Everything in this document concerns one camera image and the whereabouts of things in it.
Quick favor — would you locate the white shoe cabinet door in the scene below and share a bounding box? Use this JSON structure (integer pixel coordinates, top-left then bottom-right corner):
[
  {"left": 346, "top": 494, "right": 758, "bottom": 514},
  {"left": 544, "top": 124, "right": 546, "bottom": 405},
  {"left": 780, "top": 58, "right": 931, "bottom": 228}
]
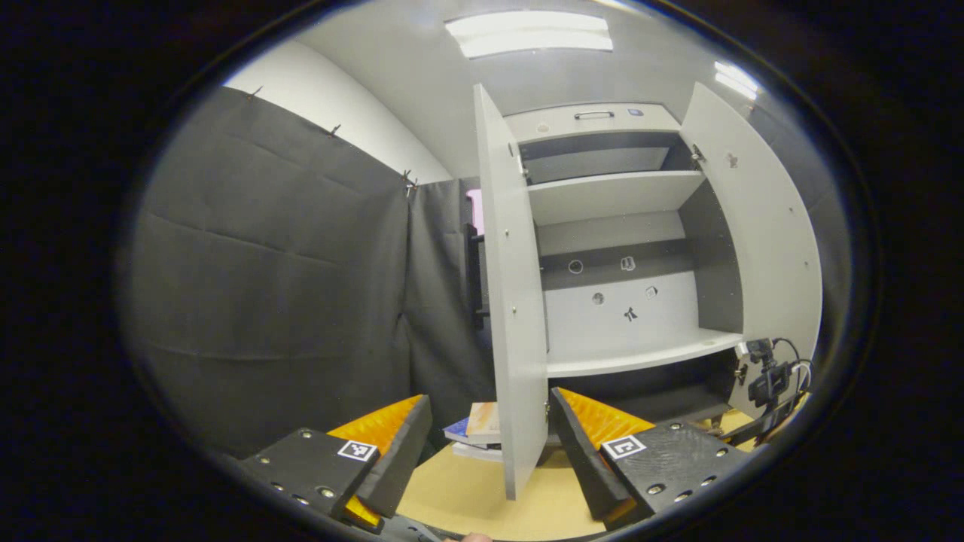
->
[
  {"left": 463, "top": 83, "right": 551, "bottom": 501},
  {"left": 678, "top": 81, "right": 823, "bottom": 419}
]

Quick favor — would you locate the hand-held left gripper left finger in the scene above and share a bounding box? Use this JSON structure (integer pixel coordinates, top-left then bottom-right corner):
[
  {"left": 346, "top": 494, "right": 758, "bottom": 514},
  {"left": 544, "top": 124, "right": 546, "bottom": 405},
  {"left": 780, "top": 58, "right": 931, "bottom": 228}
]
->
[{"left": 239, "top": 394, "right": 435, "bottom": 531}]

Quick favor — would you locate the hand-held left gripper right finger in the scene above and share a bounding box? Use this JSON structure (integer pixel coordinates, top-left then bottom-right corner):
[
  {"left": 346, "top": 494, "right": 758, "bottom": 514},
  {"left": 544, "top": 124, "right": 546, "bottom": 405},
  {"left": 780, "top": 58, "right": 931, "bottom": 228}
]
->
[{"left": 550, "top": 387, "right": 750, "bottom": 531}]

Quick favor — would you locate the black backdrop cloth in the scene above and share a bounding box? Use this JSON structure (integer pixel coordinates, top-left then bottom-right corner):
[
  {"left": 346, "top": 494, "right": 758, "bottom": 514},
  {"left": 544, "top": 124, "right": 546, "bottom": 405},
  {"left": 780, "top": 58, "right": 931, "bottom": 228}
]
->
[
  {"left": 120, "top": 85, "right": 498, "bottom": 461},
  {"left": 817, "top": 181, "right": 853, "bottom": 362}
]

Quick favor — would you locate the beige book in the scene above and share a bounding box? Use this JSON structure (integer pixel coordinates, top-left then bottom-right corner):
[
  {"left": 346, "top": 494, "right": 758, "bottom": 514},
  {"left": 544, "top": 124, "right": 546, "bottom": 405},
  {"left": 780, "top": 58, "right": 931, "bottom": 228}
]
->
[{"left": 465, "top": 401, "right": 502, "bottom": 445}]

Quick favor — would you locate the ceiling light panel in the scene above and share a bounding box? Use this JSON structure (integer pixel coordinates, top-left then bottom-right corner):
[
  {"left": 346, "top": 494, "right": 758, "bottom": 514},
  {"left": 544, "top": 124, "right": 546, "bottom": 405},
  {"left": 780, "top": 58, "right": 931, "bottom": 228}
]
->
[
  {"left": 714, "top": 62, "right": 760, "bottom": 100},
  {"left": 444, "top": 11, "right": 615, "bottom": 59}
]

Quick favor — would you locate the white shoe cabinet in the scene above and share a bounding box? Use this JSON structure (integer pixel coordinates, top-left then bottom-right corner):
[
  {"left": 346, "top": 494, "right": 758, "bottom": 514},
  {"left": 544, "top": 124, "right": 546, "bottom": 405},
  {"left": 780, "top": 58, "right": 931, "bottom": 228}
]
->
[{"left": 503, "top": 102, "right": 746, "bottom": 452}]

